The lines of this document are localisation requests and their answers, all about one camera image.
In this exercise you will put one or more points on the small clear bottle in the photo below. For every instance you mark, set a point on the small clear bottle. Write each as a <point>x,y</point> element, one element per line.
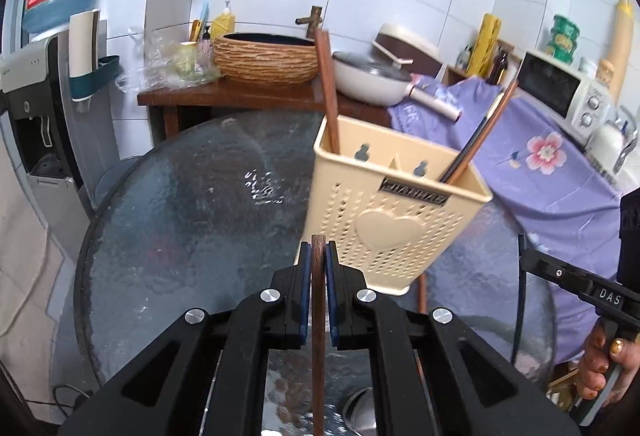
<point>463,58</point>

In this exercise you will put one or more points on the green wall holder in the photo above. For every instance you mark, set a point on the green wall holder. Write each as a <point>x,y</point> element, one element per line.
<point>95,81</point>

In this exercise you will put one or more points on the grey water dispenser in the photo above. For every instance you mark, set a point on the grey water dispenser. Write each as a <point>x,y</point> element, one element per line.
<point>50,196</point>

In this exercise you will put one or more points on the person's right hand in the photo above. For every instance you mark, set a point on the person's right hand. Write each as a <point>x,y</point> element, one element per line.
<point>595,361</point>

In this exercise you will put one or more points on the dark slim chopstick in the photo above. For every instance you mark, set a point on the dark slim chopstick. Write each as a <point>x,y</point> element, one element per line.
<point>467,142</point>
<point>517,316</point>

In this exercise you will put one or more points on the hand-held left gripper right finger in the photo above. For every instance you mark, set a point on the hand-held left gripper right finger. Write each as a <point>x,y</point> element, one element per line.
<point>331,296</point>

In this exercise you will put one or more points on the brown glass bottle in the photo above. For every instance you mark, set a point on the brown glass bottle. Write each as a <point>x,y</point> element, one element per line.
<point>498,66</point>

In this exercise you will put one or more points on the beige perforated utensil holder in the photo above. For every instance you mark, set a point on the beige perforated utensil holder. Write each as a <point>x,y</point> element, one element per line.
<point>390,236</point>

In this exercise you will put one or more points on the white lint roller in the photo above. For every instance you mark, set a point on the white lint roller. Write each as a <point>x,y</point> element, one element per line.
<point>440,108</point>

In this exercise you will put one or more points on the beige towel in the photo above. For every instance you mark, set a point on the beige towel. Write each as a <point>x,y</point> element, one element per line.
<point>20,266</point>

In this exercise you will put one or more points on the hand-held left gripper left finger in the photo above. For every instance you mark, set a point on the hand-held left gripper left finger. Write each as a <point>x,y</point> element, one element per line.
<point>302,296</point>

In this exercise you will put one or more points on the blue toothbrush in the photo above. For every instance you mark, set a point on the blue toothbrush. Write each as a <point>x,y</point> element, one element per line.
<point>202,18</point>

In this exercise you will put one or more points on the white pan with lid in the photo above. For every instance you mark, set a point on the white pan with lid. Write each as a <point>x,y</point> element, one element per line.
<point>365,76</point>

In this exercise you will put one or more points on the beige jar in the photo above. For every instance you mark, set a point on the beige jar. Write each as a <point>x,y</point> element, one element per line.
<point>605,72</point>

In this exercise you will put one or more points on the metal spoon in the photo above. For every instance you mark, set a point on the metal spoon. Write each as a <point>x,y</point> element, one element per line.
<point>361,413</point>

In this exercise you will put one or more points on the yellow patterned roll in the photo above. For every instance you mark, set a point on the yellow patterned roll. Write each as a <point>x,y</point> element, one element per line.
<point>485,46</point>

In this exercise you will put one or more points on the small wooden rack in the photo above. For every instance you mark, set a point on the small wooden rack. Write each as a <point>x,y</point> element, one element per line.
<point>450,76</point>

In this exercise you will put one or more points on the round glass table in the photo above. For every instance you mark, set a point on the round glass table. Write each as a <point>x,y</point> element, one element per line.
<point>175,241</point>

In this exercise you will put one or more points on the wicker wash basin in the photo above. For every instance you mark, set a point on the wicker wash basin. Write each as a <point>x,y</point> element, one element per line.
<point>265,63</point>

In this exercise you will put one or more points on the white microwave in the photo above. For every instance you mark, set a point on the white microwave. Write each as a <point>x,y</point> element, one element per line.
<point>545,83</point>

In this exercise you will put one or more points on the tall beige roll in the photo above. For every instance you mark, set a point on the tall beige roll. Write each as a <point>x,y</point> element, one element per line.
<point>622,36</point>

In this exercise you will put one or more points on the purple floral cloth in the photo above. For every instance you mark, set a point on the purple floral cloth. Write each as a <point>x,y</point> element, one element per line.
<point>550,216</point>

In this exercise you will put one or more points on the clear plastic bags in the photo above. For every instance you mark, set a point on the clear plastic bags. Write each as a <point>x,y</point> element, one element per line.
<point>155,61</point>

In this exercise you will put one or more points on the wooden washstand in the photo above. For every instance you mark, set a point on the wooden washstand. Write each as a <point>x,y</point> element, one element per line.
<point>225,93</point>

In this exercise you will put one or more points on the bronze faucet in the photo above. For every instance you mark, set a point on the bronze faucet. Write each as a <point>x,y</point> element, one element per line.
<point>312,18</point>

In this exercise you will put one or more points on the brown cream rice cooker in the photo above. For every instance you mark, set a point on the brown cream rice cooker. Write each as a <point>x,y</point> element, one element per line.
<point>405,46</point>

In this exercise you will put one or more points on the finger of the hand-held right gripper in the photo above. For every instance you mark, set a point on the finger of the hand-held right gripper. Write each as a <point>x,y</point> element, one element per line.
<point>555,273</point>

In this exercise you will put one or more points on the yellow soap bottle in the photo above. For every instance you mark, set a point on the yellow soap bottle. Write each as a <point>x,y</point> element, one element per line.
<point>223,23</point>

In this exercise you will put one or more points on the white thermos jug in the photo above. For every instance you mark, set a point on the white thermos jug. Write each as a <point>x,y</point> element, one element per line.
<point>605,143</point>

